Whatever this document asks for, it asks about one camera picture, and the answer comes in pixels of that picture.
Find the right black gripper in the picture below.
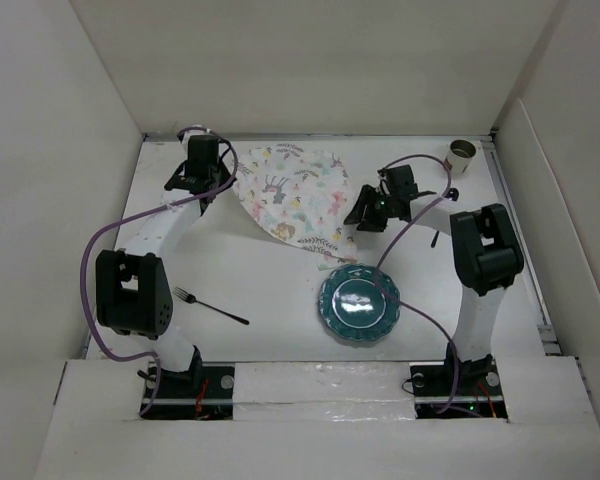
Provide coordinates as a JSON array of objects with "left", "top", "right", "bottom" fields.
[{"left": 343, "top": 184, "right": 397, "bottom": 233}]

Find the patterned white cloth napkin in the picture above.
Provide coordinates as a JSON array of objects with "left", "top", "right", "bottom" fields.
[{"left": 233, "top": 143, "right": 357, "bottom": 270}]

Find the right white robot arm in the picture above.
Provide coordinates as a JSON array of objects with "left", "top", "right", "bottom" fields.
[{"left": 344, "top": 165, "right": 524, "bottom": 394}]

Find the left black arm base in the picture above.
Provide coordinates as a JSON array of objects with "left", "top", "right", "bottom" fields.
[{"left": 136, "top": 363, "right": 235, "bottom": 421}]

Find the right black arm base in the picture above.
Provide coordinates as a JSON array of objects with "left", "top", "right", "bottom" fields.
[{"left": 401, "top": 362, "right": 508, "bottom": 420}]

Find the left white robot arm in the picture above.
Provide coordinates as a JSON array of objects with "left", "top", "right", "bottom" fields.
[{"left": 95, "top": 126, "right": 231, "bottom": 397}]

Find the teal scalloped plate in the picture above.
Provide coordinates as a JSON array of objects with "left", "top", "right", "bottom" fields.
[{"left": 317, "top": 264, "right": 400, "bottom": 343}]

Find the black spoon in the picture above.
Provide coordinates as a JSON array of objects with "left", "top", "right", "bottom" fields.
[{"left": 429, "top": 186, "right": 460, "bottom": 248}]

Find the brown paper cup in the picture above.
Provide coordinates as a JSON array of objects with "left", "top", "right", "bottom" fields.
[{"left": 444, "top": 139, "right": 477, "bottom": 176}]

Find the black fork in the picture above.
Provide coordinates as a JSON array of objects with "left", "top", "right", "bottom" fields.
[{"left": 172, "top": 287, "right": 251, "bottom": 326}]

